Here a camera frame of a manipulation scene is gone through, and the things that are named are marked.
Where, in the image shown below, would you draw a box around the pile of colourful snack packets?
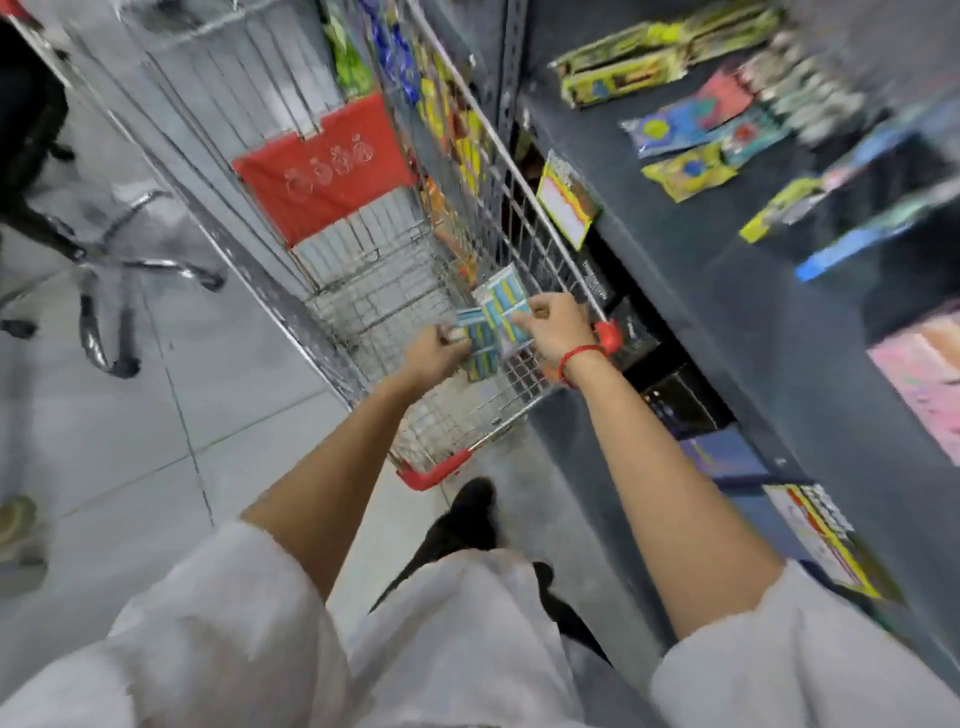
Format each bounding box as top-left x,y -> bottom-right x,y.
318,0 -> 492,288

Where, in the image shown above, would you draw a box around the yellow shelf price tag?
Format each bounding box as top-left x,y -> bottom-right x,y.
535,150 -> 603,252
762,483 -> 885,601

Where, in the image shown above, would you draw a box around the blue red toy packet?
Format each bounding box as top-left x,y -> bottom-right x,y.
620,68 -> 756,159

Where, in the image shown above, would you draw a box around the metal wire shopping cart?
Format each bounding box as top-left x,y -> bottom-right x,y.
71,0 -> 626,493

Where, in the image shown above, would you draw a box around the person's right hand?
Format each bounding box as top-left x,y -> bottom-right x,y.
512,292 -> 602,376

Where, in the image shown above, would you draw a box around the person's left forearm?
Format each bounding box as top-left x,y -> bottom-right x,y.
240,372 -> 430,603

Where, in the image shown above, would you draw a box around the blue yellow striped packet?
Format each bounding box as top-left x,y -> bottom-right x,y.
472,263 -> 536,362
456,306 -> 502,384

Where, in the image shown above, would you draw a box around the person's right forearm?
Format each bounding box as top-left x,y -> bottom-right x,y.
561,352 -> 786,640

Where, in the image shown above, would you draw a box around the pink packet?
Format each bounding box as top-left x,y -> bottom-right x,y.
865,310 -> 960,445

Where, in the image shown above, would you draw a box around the row of pale small packets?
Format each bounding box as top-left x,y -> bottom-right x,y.
738,31 -> 867,146

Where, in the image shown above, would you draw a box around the dark boxes under shelf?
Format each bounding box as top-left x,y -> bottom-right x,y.
576,253 -> 740,440

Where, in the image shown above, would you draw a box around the blue box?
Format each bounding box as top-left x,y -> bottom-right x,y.
678,426 -> 777,483

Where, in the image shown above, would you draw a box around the red string bracelet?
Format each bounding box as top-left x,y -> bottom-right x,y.
557,344 -> 610,390

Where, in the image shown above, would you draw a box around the black office chair chrome base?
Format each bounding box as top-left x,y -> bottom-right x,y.
0,15 -> 227,381

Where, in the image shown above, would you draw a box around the yellow green narrow packet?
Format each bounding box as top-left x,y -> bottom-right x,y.
738,175 -> 828,246

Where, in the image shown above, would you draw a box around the person's left hand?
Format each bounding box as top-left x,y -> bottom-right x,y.
402,322 -> 474,396

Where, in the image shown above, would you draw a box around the blue long packet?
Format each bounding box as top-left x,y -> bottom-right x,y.
793,196 -> 960,284

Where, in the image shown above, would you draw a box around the red cart seat flap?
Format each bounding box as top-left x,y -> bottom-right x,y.
231,91 -> 417,249

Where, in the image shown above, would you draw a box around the yellow toy packet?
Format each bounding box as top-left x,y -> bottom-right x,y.
640,141 -> 741,204

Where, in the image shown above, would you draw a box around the black trousers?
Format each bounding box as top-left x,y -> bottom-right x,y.
366,517 -> 614,667

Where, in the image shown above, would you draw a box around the white shirt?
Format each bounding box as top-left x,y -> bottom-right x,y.
0,520 -> 960,728

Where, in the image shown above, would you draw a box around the teal toy packet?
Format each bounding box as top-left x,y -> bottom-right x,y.
718,105 -> 791,168

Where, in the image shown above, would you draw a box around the yellow green long packet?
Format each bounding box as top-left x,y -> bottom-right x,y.
675,0 -> 786,66
549,22 -> 690,108

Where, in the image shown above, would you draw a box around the dark grey shelving unit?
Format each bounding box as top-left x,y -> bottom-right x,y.
491,0 -> 960,680

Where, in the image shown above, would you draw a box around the black shoe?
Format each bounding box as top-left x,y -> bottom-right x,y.
445,477 -> 501,555

